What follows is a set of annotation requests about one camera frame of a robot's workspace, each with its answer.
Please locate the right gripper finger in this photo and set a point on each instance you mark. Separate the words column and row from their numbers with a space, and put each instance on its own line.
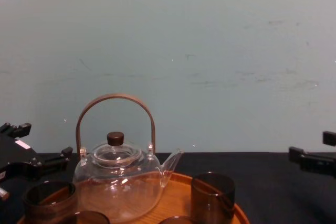
column 319, row 163
column 330, row 138

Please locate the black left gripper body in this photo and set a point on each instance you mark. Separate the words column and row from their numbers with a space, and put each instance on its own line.
column 18, row 158

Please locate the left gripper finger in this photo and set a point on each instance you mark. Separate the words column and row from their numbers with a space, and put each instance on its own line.
column 19, row 130
column 53, row 162

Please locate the round wooden tray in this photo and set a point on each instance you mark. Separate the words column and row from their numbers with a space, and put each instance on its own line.
column 179, row 195

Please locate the brown glass cup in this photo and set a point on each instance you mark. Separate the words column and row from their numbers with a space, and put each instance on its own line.
column 211, row 205
column 47, row 211
column 176, row 221
column 89, row 219

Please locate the black table cloth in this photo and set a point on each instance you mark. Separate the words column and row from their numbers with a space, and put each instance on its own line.
column 275, row 195

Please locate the glass lid with dark knob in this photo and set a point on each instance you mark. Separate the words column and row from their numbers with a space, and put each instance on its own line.
column 115, row 138

